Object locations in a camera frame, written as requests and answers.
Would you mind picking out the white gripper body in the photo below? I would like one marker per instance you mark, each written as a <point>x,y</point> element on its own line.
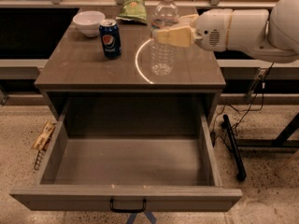
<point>212,30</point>

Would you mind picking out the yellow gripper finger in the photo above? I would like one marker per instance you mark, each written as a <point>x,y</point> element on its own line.
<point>188,20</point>
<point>182,36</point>

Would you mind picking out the clear plastic water bottle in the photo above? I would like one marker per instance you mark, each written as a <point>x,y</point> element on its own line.
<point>165,15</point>

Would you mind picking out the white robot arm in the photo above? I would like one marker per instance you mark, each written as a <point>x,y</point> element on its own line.
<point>271,36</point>

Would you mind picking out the open grey top drawer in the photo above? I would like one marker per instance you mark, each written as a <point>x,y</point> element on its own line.
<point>127,148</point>

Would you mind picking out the green chip bag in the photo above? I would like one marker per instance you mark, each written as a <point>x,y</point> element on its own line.
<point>133,10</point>

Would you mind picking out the blue Pepsi can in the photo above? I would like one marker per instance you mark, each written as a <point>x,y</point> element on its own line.
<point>110,38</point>

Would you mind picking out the white ceramic bowl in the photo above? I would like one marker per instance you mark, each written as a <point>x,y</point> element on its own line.
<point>88,22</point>

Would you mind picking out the grey wooden cabinet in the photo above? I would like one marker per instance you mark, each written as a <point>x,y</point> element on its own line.
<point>79,65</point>

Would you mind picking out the yellow snack packet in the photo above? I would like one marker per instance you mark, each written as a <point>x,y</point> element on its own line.
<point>44,135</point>

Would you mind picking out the blue tape on floor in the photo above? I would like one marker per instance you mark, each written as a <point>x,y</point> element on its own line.
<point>148,217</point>

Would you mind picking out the black drawer handle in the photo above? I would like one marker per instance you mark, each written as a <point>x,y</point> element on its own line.
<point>127,206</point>

